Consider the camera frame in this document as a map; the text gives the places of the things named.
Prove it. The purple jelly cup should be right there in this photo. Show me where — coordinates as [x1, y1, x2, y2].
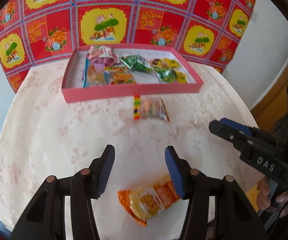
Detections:
[90, 57, 115, 72]

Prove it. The yellow wrapped candy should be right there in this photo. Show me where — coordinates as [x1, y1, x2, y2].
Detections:
[174, 70, 187, 84]

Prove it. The pink shallow cardboard box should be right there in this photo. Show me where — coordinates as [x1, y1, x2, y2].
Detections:
[61, 43, 204, 103]

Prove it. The orange snack packet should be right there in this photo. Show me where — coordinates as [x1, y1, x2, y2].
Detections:
[117, 174, 180, 227]

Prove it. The green pea snack bag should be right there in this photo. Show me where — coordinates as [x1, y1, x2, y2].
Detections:
[120, 55, 152, 73]

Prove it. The pink peach jelly pouch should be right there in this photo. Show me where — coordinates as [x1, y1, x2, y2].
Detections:
[87, 46, 120, 64]

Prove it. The right hand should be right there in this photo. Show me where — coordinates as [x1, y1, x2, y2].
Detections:
[256, 175, 288, 218]

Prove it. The orange gummy candy packet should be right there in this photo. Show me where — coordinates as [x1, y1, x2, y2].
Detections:
[104, 67, 136, 85]

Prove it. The red floral patterned cloth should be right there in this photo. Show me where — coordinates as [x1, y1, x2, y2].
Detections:
[0, 0, 256, 91]

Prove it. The brown chocolate ball snack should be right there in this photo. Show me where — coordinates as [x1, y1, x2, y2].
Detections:
[150, 59, 162, 67]

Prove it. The blue edged snack packet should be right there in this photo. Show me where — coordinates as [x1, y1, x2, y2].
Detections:
[83, 59, 106, 88]

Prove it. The colorful gummy candy packet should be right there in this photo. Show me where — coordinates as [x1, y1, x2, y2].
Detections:
[133, 95, 170, 122]

